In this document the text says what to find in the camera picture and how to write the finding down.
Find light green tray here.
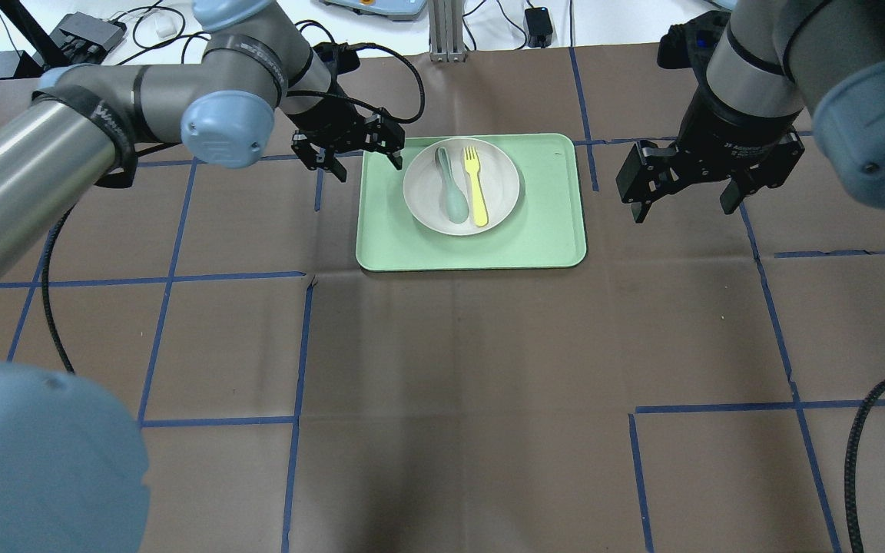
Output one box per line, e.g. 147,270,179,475
355,133,588,272

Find yellow plastic fork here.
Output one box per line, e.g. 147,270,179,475
463,146,489,228

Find white round plate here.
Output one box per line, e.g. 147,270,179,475
403,137,521,236

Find green plastic spoon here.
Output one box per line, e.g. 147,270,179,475
433,147,469,224

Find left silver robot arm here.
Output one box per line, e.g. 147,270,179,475
0,1,405,552

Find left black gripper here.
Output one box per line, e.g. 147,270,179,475
281,42,406,183

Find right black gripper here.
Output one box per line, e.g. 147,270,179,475
615,92,805,224

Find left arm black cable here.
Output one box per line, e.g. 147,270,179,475
41,42,426,373

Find aluminium frame post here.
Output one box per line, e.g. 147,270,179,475
427,0,467,63

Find black usb hub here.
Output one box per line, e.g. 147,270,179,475
49,12,128,61

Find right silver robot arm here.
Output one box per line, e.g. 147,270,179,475
617,1,885,224

